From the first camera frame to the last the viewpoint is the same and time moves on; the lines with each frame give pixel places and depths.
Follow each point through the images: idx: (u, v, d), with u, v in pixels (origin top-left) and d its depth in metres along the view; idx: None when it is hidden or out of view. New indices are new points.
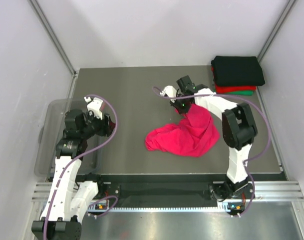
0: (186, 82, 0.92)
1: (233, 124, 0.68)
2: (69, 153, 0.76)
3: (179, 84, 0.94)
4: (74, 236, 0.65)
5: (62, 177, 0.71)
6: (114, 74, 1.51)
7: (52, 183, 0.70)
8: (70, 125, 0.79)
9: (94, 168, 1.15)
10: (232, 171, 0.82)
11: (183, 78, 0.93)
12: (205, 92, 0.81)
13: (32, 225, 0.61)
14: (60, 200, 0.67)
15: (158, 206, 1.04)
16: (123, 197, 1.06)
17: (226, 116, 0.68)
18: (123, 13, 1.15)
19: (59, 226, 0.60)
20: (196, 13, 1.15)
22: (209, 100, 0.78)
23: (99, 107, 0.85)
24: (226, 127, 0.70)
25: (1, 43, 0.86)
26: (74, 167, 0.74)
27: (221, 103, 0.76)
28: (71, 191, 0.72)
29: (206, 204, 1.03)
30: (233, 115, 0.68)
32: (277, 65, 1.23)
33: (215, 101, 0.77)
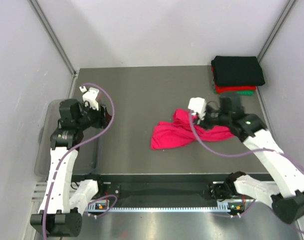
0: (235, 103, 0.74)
1: (300, 209, 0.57)
2: (64, 142, 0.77)
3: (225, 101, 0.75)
4: (76, 228, 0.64)
5: (58, 169, 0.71)
6: (114, 74, 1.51)
7: (49, 176, 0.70)
8: (65, 115, 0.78)
9: (94, 168, 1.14)
10: (245, 190, 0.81)
11: (232, 99, 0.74)
12: (265, 139, 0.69)
13: (31, 219, 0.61)
14: (57, 193, 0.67)
15: (158, 206, 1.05)
16: (123, 197, 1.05)
17: (296, 202, 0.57)
18: (122, 13, 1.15)
19: (59, 218, 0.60)
20: (196, 13, 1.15)
22: (271, 159, 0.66)
23: (95, 97, 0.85)
24: (285, 205, 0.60)
25: (1, 43, 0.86)
26: (70, 158, 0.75)
27: (287, 171, 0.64)
28: (69, 183, 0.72)
29: (206, 203, 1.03)
30: None
32: (276, 65, 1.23)
33: (280, 164, 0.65)
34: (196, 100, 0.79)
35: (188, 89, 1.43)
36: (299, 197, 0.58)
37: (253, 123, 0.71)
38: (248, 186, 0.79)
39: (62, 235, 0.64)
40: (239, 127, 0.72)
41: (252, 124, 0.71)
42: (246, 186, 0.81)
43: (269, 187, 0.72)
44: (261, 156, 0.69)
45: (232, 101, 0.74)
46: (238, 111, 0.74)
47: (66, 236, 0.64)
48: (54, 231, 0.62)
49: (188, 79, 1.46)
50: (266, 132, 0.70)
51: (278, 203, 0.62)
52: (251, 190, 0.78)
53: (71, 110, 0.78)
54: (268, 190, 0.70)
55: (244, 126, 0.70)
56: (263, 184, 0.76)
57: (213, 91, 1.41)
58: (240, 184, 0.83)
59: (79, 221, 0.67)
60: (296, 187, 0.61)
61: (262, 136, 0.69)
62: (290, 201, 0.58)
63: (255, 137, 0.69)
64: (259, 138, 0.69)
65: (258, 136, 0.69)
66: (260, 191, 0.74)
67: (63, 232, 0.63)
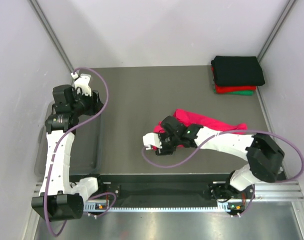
0: (174, 125, 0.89)
1: (260, 158, 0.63)
2: (59, 125, 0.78)
3: (167, 128, 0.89)
4: (78, 209, 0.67)
5: (56, 151, 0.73)
6: (114, 74, 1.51)
7: (48, 159, 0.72)
8: (60, 100, 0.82)
9: (94, 168, 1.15)
10: (240, 182, 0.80)
11: (170, 123, 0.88)
12: (205, 132, 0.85)
13: (32, 201, 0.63)
14: (57, 175, 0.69)
15: (158, 206, 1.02)
16: (123, 197, 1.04)
17: (252, 155, 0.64)
18: (122, 13, 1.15)
19: (60, 200, 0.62)
20: (195, 13, 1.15)
22: (217, 142, 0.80)
23: (87, 82, 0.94)
24: (254, 164, 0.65)
25: (1, 43, 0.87)
26: (67, 140, 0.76)
27: (231, 140, 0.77)
28: (68, 165, 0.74)
29: (206, 204, 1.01)
30: (257, 150, 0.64)
32: (276, 65, 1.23)
33: (225, 139, 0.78)
34: (149, 135, 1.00)
35: (188, 89, 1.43)
36: (252, 150, 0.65)
37: (193, 131, 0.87)
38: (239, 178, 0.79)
39: (64, 216, 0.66)
40: (188, 140, 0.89)
41: (193, 131, 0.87)
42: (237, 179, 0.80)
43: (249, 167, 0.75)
44: (212, 145, 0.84)
45: (171, 126, 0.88)
46: (179, 128, 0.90)
47: (69, 218, 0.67)
48: (57, 213, 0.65)
49: (188, 79, 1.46)
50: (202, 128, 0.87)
51: (252, 168, 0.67)
52: (243, 179, 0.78)
53: (66, 94, 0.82)
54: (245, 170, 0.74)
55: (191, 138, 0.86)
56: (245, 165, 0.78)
57: (214, 91, 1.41)
58: (234, 182, 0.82)
59: (80, 201, 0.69)
60: (243, 146, 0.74)
61: (202, 133, 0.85)
62: (251, 158, 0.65)
63: (198, 138, 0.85)
64: (200, 135, 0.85)
65: (200, 135, 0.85)
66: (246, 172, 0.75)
67: (65, 212, 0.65)
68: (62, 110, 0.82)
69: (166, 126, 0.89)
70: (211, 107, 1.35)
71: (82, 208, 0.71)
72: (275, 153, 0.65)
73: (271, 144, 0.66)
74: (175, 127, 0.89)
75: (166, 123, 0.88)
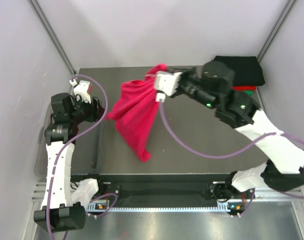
0: (230, 84, 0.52)
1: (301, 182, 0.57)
2: (58, 135, 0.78)
3: (216, 83, 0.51)
4: (80, 220, 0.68)
5: (57, 164, 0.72)
6: (114, 74, 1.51)
7: (48, 171, 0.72)
8: (58, 109, 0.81)
9: (94, 168, 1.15)
10: (242, 183, 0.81)
11: (229, 80, 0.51)
12: (264, 120, 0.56)
13: (35, 215, 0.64)
14: (59, 187, 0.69)
15: (158, 206, 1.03)
16: (123, 197, 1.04)
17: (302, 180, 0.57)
18: (122, 12, 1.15)
19: (63, 212, 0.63)
20: (195, 13, 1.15)
22: (273, 143, 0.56)
23: (86, 89, 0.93)
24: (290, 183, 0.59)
25: (0, 43, 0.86)
26: (67, 151, 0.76)
27: (290, 151, 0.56)
28: (68, 176, 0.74)
29: (206, 204, 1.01)
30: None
32: (276, 65, 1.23)
33: (284, 147, 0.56)
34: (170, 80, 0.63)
35: None
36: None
37: (248, 108, 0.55)
38: (242, 179, 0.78)
39: (67, 228, 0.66)
40: (233, 113, 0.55)
41: (247, 108, 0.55)
42: (239, 180, 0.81)
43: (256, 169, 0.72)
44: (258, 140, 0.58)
45: (225, 83, 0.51)
46: (228, 91, 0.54)
47: (72, 229, 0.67)
48: (59, 226, 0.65)
49: None
50: (260, 112, 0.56)
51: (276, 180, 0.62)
52: (247, 182, 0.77)
53: (66, 103, 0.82)
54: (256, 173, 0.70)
55: (240, 112, 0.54)
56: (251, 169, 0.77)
57: None
58: (238, 182, 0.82)
59: (82, 210, 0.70)
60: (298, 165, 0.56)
61: (262, 119, 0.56)
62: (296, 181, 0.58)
63: (252, 125, 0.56)
64: (258, 124, 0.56)
65: (255, 122, 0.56)
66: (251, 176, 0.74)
67: (67, 225, 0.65)
68: (61, 120, 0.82)
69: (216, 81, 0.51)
70: None
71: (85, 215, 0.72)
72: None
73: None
74: (226, 90, 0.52)
75: (222, 77, 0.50)
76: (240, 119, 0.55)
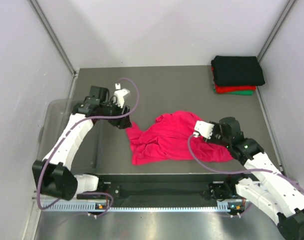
0: (235, 129, 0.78)
1: (303, 227, 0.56)
2: (85, 109, 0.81)
3: (225, 128, 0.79)
4: (69, 191, 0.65)
5: (72, 129, 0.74)
6: (114, 74, 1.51)
7: (63, 132, 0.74)
8: (92, 94, 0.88)
9: (94, 168, 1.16)
10: (246, 195, 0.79)
11: (231, 126, 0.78)
12: (262, 161, 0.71)
13: (34, 164, 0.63)
14: (65, 148, 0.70)
15: (158, 206, 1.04)
16: (123, 197, 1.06)
17: (297, 220, 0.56)
18: (122, 12, 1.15)
19: (57, 171, 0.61)
20: (196, 13, 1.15)
22: (269, 179, 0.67)
23: (122, 94, 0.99)
24: (289, 225, 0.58)
25: (0, 43, 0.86)
26: (85, 126, 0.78)
27: (286, 189, 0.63)
28: (76, 146, 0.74)
29: (206, 204, 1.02)
30: None
32: (276, 65, 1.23)
33: (280, 184, 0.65)
34: (203, 124, 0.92)
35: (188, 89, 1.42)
36: (299, 215, 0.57)
37: (250, 148, 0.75)
38: (251, 193, 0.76)
39: (54, 194, 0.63)
40: (238, 151, 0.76)
41: (250, 148, 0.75)
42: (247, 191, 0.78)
43: (275, 201, 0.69)
44: (260, 176, 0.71)
45: (230, 128, 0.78)
46: (238, 136, 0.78)
47: (58, 197, 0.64)
48: (49, 187, 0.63)
49: (188, 79, 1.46)
50: (264, 154, 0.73)
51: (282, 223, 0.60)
52: (254, 199, 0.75)
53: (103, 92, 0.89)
54: (274, 205, 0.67)
55: (242, 149, 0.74)
56: (267, 194, 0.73)
57: (214, 91, 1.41)
58: (245, 191, 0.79)
59: (74, 183, 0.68)
60: (295, 205, 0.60)
61: (261, 158, 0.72)
62: (290, 219, 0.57)
63: (253, 160, 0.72)
64: (257, 160, 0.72)
65: (256, 159, 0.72)
66: (264, 201, 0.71)
67: (56, 189, 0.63)
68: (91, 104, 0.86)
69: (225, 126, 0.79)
70: (211, 107, 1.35)
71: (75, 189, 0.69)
72: None
73: None
74: (233, 134, 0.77)
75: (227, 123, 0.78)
76: (243, 157, 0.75)
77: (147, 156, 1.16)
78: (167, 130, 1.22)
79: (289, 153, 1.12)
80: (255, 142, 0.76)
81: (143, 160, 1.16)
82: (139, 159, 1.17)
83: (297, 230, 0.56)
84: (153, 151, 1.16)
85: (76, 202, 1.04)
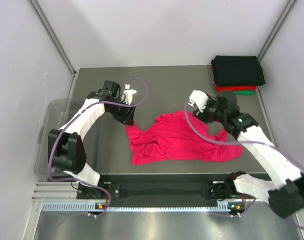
0: (230, 103, 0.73)
1: (293, 197, 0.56)
2: (99, 96, 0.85)
3: (220, 102, 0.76)
4: (78, 165, 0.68)
5: (88, 108, 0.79)
6: (114, 74, 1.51)
7: (80, 109, 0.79)
8: (106, 86, 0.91)
9: (94, 168, 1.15)
10: (244, 188, 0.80)
11: (228, 98, 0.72)
12: (255, 133, 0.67)
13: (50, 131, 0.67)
14: (79, 123, 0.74)
15: (158, 206, 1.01)
16: (123, 197, 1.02)
17: (288, 191, 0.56)
18: (122, 12, 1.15)
19: (72, 139, 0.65)
20: (195, 13, 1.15)
22: (261, 151, 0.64)
23: (132, 93, 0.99)
24: (280, 195, 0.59)
25: (0, 43, 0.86)
26: (98, 109, 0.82)
27: (278, 161, 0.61)
28: (89, 124, 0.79)
29: (206, 204, 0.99)
30: (297, 191, 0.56)
32: (276, 65, 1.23)
33: (272, 157, 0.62)
34: (199, 94, 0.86)
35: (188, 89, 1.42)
36: (291, 186, 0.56)
37: (245, 122, 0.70)
38: (246, 183, 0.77)
39: (63, 166, 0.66)
40: (232, 125, 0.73)
41: (245, 122, 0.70)
42: (243, 183, 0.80)
43: (267, 183, 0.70)
44: (253, 149, 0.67)
45: (226, 102, 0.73)
46: (234, 110, 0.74)
47: (68, 170, 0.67)
48: (60, 159, 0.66)
49: (188, 79, 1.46)
50: (257, 128, 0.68)
51: (274, 193, 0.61)
52: (250, 189, 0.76)
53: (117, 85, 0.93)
54: (265, 186, 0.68)
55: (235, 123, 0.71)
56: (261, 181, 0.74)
57: (214, 90, 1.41)
58: (242, 184, 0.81)
59: (83, 159, 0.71)
60: (286, 176, 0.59)
61: (254, 132, 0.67)
62: (282, 189, 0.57)
63: (245, 133, 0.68)
64: (249, 133, 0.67)
65: (249, 132, 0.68)
66: (257, 186, 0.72)
67: (67, 159, 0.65)
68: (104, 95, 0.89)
69: (222, 99, 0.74)
70: None
71: (83, 165, 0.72)
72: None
73: None
74: (229, 107, 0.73)
75: (223, 96, 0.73)
76: (236, 132, 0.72)
77: (147, 155, 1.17)
78: (166, 130, 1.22)
79: (289, 153, 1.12)
80: (251, 117, 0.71)
81: (143, 159, 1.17)
82: (138, 158, 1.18)
83: (287, 200, 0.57)
84: (153, 150, 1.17)
85: (76, 202, 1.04)
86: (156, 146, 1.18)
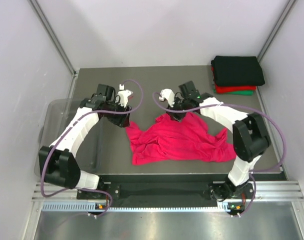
0: (189, 88, 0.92)
1: (243, 132, 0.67)
2: (92, 104, 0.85)
3: (182, 90, 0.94)
4: (72, 179, 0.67)
5: (79, 120, 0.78)
6: (114, 74, 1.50)
7: (70, 122, 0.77)
8: (100, 90, 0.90)
9: (94, 167, 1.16)
10: (235, 175, 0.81)
11: (186, 85, 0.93)
12: (210, 101, 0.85)
13: (40, 149, 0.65)
14: (71, 137, 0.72)
15: (158, 206, 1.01)
16: (123, 197, 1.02)
17: (237, 127, 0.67)
18: (122, 13, 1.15)
19: (63, 156, 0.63)
20: (196, 13, 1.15)
22: (215, 110, 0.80)
23: (128, 95, 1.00)
24: (238, 138, 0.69)
25: (0, 43, 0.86)
26: (91, 119, 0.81)
27: (229, 112, 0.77)
28: (81, 136, 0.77)
29: (206, 204, 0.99)
30: (245, 126, 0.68)
32: (276, 65, 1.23)
33: (224, 111, 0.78)
34: (167, 91, 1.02)
35: None
36: (240, 124, 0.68)
37: (202, 97, 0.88)
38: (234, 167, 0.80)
39: (57, 183, 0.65)
40: (194, 103, 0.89)
41: (202, 98, 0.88)
42: (234, 170, 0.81)
43: None
44: (211, 113, 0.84)
45: (186, 87, 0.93)
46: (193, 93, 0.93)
47: (61, 186, 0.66)
48: (53, 175, 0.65)
49: (188, 79, 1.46)
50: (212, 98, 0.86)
51: (234, 141, 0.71)
52: (237, 169, 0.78)
53: (111, 89, 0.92)
54: None
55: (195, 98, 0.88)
56: None
57: (213, 91, 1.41)
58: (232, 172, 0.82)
59: (77, 174, 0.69)
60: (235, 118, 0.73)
61: (209, 101, 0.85)
62: (235, 130, 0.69)
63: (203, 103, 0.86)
64: (206, 102, 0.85)
65: (206, 102, 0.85)
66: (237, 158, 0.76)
67: (60, 176, 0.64)
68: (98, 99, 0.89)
69: (181, 87, 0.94)
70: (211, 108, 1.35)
71: (76, 180, 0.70)
72: (260, 138, 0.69)
73: (260, 127, 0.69)
74: (188, 90, 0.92)
75: (183, 84, 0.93)
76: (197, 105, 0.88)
77: (146, 155, 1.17)
78: (166, 130, 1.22)
79: (289, 153, 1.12)
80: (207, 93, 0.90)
81: (143, 159, 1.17)
82: (138, 157, 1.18)
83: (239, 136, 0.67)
84: (153, 150, 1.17)
85: (76, 202, 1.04)
86: (156, 146, 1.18)
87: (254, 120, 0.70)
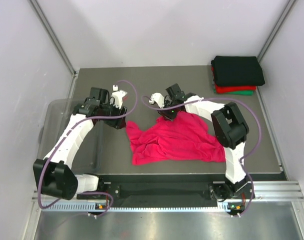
0: (175, 90, 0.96)
1: (221, 120, 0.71)
2: (86, 110, 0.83)
3: (168, 92, 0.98)
4: (70, 190, 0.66)
5: (73, 128, 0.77)
6: (114, 74, 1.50)
7: (63, 132, 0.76)
8: (93, 94, 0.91)
9: (94, 168, 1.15)
10: (230, 172, 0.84)
11: (171, 87, 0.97)
12: (193, 98, 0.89)
13: (35, 163, 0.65)
14: (65, 147, 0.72)
15: (158, 206, 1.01)
16: (123, 197, 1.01)
17: (215, 116, 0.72)
18: (122, 13, 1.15)
19: (58, 169, 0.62)
20: (196, 13, 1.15)
22: (197, 105, 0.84)
23: (122, 96, 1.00)
24: (218, 127, 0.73)
25: (0, 43, 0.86)
26: (85, 125, 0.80)
27: (209, 105, 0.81)
28: (76, 145, 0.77)
29: (206, 204, 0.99)
30: (222, 114, 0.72)
32: (276, 65, 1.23)
33: (205, 105, 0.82)
34: (156, 95, 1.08)
35: (188, 89, 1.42)
36: (217, 113, 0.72)
37: (186, 96, 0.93)
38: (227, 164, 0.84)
39: (54, 194, 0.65)
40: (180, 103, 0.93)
41: (186, 97, 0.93)
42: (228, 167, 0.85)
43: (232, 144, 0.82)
44: (194, 109, 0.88)
45: (171, 89, 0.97)
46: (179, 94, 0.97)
47: (59, 197, 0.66)
48: (49, 187, 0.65)
49: (188, 79, 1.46)
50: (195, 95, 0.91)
51: (216, 130, 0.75)
52: (231, 165, 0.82)
53: (105, 92, 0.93)
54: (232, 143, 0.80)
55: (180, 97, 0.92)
56: None
57: (213, 91, 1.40)
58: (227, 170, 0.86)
59: (74, 184, 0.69)
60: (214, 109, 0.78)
61: (193, 99, 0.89)
62: (214, 119, 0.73)
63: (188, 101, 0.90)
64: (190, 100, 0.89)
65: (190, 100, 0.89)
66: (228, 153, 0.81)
67: (56, 188, 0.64)
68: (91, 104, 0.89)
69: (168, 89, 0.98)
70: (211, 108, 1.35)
71: (74, 190, 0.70)
72: (239, 124, 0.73)
73: (237, 115, 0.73)
74: (174, 91, 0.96)
75: (170, 87, 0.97)
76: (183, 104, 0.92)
77: (146, 155, 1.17)
78: (166, 130, 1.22)
79: (289, 153, 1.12)
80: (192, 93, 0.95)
81: (143, 159, 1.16)
82: (138, 157, 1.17)
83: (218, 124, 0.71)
84: (153, 150, 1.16)
85: (76, 202, 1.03)
86: (156, 146, 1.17)
87: (231, 109, 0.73)
